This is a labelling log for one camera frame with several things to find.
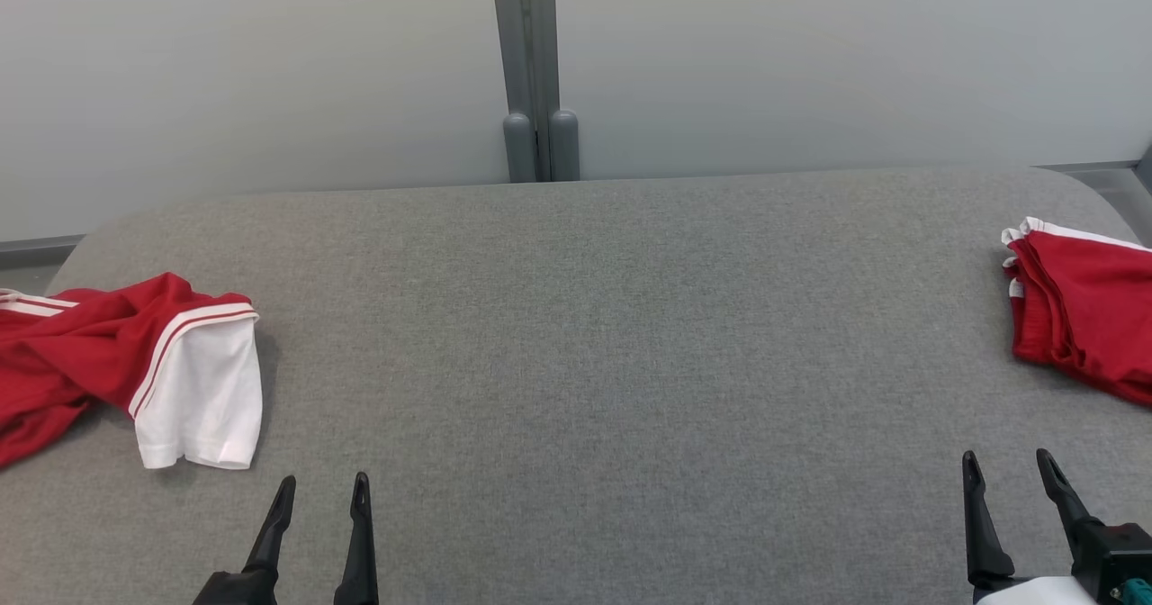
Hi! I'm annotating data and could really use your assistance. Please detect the red Bulls 23 shorts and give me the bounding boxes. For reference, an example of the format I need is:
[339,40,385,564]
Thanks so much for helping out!
[1001,216,1152,409]

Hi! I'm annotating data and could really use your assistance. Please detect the grey partition post rounded cap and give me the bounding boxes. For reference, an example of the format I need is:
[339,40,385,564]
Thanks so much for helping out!
[526,0,582,182]
[490,0,541,184]

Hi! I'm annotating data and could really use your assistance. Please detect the grey wall base rail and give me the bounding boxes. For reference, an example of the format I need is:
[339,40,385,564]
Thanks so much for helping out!
[1035,160,1142,176]
[0,234,87,270]

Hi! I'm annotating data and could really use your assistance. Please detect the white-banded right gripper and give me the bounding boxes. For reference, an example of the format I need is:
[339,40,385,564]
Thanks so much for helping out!
[961,448,1104,605]

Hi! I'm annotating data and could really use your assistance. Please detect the grey fabric sofa cushion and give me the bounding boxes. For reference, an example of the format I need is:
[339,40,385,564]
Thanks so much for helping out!
[0,166,1152,605]

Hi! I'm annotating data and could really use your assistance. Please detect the red white-sleeved Bulls jersey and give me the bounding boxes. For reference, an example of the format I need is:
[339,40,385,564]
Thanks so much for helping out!
[0,272,265,472]

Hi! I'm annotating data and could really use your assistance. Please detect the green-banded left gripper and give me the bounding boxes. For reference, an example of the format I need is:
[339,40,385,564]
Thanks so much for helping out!
[192,472,381,605]

